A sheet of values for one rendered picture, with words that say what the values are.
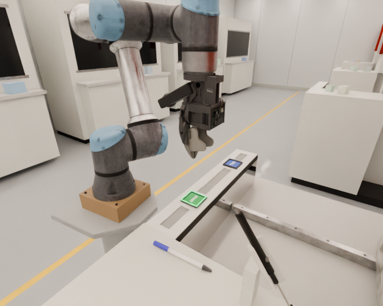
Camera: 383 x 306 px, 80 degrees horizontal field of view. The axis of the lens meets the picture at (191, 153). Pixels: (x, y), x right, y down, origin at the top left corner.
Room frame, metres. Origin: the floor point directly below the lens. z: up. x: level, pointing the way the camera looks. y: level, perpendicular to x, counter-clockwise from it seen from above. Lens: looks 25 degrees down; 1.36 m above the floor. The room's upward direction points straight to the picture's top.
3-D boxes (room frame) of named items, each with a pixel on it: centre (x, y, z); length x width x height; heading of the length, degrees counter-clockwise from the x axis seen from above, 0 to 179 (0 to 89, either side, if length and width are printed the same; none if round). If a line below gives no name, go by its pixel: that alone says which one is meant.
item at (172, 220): (0.64, -0.08, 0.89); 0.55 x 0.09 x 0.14; 146
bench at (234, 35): (7.69, -1.16, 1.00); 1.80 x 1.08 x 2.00; 146
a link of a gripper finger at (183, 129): (0.52, 0.01, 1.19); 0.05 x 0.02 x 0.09; 146
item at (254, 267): (0.24, -0.11, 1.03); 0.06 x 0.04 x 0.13; 56
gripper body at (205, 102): (0.52, -0.02, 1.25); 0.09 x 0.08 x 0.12; 56
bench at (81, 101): (4.06, 1.32, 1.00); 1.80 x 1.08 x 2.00; 146
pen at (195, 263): (0.33, 0.02, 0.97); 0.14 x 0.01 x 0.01; 60
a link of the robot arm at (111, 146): (0.72, 0.27, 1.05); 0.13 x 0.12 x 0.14; 124
